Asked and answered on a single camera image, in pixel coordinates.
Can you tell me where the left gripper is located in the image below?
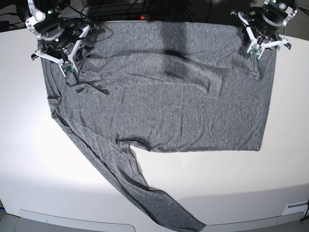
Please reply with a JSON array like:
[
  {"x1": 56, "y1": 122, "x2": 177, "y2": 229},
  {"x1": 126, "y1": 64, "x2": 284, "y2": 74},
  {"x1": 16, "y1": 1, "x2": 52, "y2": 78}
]
[{"x1": 230, "y1": 10, "x2": 292, "y2": 50}]

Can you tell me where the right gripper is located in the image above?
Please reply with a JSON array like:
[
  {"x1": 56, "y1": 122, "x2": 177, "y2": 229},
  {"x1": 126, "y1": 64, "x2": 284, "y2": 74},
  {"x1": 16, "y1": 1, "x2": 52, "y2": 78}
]
[{"x1": 31, "y1": 25, "x2": 90, "y2": 65}]

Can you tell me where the grey long-sleeve T-shirt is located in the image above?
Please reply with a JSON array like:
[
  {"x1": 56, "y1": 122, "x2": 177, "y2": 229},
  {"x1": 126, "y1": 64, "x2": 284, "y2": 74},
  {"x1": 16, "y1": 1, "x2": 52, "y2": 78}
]
[{"x1": 42, "y1": 21, "x2": 276, "y2": 232}]

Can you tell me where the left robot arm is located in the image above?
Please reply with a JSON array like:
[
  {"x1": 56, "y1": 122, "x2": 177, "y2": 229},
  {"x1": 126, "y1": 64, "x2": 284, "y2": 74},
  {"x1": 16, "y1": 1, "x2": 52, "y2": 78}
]
[{"x1": 230, "y1": 0, "x2": 298, "y2": 52}]

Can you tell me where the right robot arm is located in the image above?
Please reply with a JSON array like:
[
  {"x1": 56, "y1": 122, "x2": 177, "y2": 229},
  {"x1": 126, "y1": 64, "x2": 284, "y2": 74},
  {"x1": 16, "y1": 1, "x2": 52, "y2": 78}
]
[{"x1": 25, "y1": 0, "x2": 91, "y2": 71}]

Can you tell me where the black power strip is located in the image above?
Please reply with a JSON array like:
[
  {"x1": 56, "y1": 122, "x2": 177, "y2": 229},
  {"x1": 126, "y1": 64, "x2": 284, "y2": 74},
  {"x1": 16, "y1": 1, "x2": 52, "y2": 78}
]
[{"x1": 95, "y1": 14, "x2": 186, "y2": 22}]

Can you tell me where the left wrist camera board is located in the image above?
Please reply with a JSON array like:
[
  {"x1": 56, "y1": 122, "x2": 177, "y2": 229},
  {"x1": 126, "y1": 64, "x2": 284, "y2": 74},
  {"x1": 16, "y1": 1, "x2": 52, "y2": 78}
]
[{"x1": 247, "y1": 41, "x2": 264, "y2": 59}]

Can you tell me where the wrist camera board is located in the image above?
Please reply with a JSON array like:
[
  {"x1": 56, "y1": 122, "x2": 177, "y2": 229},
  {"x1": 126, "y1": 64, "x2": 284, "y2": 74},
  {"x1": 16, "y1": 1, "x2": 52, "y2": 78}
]
[
  {"x1": 247, "y1": 41, "x2": 264, "y2": 59},
  {"x1": 59, "y1": 61, "x2": 77, "y2": 77}
]

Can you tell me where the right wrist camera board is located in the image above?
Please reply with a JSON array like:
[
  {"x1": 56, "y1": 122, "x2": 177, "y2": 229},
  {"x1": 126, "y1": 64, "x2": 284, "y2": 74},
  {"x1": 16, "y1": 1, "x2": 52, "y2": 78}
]
[{"x1": 59, "y1": 61, "x2": 77, "y2": 77}]

